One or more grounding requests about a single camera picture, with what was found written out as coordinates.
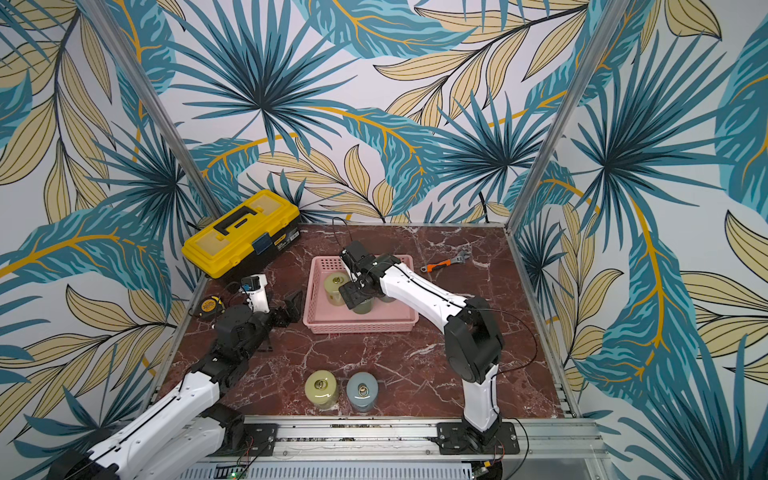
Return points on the yellow black tape measure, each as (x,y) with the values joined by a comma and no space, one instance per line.
(208,308)

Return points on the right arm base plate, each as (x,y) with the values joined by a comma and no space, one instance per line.
(460,438)

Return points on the yellow-green tea canister left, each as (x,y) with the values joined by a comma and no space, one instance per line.
(332,284)

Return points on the yellow black toolbox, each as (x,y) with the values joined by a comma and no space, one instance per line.
(246,239)

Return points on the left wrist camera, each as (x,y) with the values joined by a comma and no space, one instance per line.
(254,286)

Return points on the orange adjustable wrench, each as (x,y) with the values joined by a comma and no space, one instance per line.
(459,258)

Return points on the pink plastic basket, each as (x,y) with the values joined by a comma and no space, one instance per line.
(321,316)

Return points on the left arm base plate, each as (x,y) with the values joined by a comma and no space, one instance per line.
(255,437)

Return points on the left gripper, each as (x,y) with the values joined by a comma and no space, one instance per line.
(293,312)

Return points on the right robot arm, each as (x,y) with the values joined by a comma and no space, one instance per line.
(472,338)

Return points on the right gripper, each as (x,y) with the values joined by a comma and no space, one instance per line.
(365,285)

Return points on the aluminium front rail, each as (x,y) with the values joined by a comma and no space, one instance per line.
(412,448)

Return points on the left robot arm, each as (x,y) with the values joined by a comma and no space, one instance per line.
(190,422)

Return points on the blue-grey tea canister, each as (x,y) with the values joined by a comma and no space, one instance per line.
(362,391)

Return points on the green tea canister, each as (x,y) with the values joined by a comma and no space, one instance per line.
(364,307)

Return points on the yellow-green tea canister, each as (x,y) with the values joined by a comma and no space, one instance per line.
(322,390)
(332,284)

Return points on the yellow-green tea canister front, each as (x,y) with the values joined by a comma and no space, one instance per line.
(322,390)

